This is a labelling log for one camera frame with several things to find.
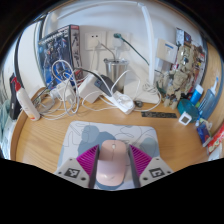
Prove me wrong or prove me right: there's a small white square clock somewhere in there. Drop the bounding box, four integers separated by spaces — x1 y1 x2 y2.
178 112 192 126

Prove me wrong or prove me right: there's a tan brick-built figure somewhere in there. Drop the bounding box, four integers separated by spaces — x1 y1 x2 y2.
156 44 195 110

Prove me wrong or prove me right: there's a dark grey charger block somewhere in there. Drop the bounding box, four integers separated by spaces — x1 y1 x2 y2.
94 74 114 98

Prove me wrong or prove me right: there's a colourful figure box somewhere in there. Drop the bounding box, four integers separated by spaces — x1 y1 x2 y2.
174 27 206 96

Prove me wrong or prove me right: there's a white bottle with red cap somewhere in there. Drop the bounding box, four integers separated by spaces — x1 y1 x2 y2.
10 77 41 122

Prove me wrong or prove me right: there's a green gooseneck plug light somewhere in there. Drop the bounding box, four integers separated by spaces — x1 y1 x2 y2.
113 32 150 66

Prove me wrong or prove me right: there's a blue model kit box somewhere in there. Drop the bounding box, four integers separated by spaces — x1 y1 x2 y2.
37 24 84 90

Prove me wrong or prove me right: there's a grey blue-cloud mouse pad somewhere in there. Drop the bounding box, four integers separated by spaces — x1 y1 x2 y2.
57 120 163 174

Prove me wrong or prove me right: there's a pink computer mouse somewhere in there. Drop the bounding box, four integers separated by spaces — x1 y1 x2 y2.
95 139 128 186

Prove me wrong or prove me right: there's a black bag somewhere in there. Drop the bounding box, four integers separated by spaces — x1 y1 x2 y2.
8 72 23 121

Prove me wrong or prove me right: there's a blue tissue pack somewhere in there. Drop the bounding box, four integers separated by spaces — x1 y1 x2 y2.
195 119 213 146

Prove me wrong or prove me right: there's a white tangled cable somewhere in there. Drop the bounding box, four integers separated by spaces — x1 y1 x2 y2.
36 59 88 122

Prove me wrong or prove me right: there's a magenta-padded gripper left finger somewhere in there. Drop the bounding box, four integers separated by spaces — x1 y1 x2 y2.
53 144 101 189

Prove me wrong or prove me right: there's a white charger block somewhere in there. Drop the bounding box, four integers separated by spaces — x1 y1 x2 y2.
78 73 103 104

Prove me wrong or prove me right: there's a blue tube with white cap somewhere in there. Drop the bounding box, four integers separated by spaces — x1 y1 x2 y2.
189 83 205 106

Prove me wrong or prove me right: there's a white wall socket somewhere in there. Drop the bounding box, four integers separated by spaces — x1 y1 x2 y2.
84 30 108 52
106 31 132 52

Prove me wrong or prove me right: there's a teal blanket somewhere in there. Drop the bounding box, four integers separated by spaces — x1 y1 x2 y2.
0 99 13 148

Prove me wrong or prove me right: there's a blue bottle with white nozzle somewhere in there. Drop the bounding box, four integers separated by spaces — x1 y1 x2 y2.
198 76 220 121

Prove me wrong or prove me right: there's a red chips can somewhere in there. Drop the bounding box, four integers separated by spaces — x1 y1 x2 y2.
206 121 224 156

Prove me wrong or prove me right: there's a steel cup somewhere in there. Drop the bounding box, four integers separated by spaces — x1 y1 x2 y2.
103 58 130 94

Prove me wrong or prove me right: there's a white wall-mounted box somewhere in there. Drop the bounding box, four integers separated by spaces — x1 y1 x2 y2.
156 38 179 64

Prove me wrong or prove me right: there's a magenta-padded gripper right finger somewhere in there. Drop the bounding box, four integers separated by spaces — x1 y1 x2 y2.
127 143 174 188

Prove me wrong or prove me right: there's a white power strip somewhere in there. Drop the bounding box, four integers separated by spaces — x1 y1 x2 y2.
104 91 136 115

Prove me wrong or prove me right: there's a black ruler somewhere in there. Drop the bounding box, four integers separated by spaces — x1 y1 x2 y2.
140 111 178 119

